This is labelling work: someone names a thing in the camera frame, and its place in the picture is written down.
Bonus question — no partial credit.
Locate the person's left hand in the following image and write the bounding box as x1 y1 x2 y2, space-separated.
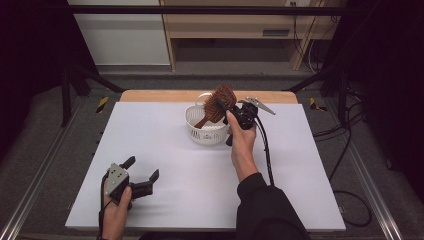
101 186 133 240

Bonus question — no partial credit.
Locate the brown wooden hairbrush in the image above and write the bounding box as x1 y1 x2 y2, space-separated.
193 84 239 130

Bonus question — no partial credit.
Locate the white cabinet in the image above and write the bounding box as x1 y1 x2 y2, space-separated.
66 0 171 67

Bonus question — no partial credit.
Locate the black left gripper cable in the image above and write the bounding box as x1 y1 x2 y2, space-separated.
98 172 112 240

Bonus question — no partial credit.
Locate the wooden cabinet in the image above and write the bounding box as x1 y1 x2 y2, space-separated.
159 0 335 72

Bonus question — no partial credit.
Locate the person's right hand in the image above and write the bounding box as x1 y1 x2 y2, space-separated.
226 111 258 167

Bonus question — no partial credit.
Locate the black metal stand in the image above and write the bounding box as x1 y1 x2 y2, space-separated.
61 62 126 128
282 64 352 128

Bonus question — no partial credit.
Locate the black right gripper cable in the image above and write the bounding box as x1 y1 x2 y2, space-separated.
254 115 276 187

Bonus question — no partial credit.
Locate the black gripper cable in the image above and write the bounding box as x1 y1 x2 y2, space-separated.
98 172 112 240
254 115 276 187

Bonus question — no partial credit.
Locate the black floor cable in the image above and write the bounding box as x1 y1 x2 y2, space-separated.
312 85 373 228

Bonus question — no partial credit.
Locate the black curtain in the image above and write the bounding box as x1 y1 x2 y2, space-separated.
328 0 424 194
0 0 98 162

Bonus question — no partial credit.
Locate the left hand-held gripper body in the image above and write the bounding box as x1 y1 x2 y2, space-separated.
105 162 155 205

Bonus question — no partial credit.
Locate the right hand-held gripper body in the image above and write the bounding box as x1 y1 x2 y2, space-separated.
229 96 277 132

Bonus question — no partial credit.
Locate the aluminium floor rail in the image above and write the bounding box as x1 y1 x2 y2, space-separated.
325 99 405 240
0 99 82 240

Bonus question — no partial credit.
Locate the black horizontal frame bar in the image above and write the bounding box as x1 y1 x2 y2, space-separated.
66 4 355 16

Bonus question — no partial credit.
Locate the white slotted plastic basket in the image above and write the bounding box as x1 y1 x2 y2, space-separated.
184 92 231 146

